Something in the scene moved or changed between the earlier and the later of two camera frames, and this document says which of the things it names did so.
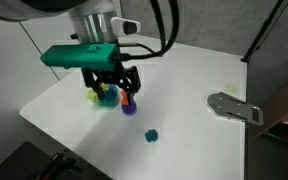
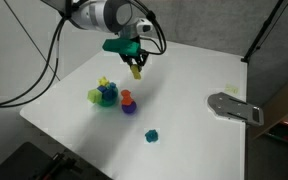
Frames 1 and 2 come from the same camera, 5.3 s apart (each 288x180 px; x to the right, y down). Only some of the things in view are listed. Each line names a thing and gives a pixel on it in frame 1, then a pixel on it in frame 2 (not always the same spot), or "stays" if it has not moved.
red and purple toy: x=129 y=109 stays
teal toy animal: x=151 y=135 stays
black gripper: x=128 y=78 -> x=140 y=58
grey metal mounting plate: x=224 y=105 stays
